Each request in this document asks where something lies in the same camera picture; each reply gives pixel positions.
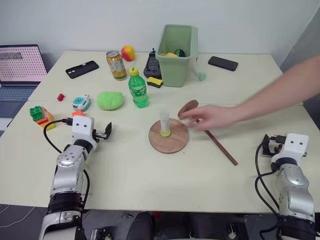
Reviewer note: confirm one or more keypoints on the dark rounded shape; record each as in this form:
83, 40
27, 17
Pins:
212, 226
140, 226

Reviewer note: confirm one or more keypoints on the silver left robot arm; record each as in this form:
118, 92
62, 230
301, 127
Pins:
67, 172

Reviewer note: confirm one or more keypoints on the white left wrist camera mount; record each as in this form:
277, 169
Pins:
82, 130

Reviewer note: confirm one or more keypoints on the black smartphone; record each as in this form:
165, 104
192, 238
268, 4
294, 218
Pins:
223, 63

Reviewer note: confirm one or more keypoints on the colourful toy brick stack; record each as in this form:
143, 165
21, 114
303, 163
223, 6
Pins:
41, 116

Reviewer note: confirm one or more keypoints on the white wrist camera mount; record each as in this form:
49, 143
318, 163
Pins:
295, 145
82, 130

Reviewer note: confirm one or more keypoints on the green plastic soda bottle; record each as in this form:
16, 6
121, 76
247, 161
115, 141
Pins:
138, 88

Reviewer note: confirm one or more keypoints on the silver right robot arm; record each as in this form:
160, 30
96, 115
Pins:
293, 185

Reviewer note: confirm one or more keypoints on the yellow drink can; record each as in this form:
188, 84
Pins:
116, 66

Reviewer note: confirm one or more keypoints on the wooden spoon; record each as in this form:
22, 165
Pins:
220, 146

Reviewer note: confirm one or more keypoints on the dark green toy in bin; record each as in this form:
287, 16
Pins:
180, 52

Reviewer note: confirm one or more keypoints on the green soft plush lump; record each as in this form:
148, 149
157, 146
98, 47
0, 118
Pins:
110, 100

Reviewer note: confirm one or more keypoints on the black phone case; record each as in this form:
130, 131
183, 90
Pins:
82, 69

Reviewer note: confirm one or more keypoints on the person's bare forearm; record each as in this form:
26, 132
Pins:
277, 92

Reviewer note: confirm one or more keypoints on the person's bare hand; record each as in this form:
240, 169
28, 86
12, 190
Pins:
212, 117

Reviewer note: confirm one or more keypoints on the white teal plug charger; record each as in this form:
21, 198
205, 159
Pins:
81, 103

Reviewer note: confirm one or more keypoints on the small red block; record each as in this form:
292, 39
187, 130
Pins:
60, 97

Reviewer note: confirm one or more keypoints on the open grey laptop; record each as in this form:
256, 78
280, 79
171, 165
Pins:
17, 72

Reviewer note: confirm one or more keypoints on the red yellow toy apple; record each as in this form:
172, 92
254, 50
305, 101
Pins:
128, 53

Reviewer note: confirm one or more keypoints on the light green plastic bin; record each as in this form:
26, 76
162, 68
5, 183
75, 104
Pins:
175, 57

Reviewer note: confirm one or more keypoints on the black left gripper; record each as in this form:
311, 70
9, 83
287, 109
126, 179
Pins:
98, 135

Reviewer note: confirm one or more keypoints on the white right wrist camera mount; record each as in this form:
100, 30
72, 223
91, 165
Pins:
295, 145

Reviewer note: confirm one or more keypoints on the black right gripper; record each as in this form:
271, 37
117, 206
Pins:
276, 144

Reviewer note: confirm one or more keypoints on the yellow black sponge eraser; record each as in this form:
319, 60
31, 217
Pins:
155, 82

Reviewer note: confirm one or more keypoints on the yellow toy in bin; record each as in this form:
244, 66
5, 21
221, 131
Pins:
170, 54

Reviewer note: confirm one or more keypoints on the small orange block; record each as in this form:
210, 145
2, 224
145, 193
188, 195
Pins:
78, 113

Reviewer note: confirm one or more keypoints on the round wooden board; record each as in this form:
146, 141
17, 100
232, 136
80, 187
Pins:
172, 142

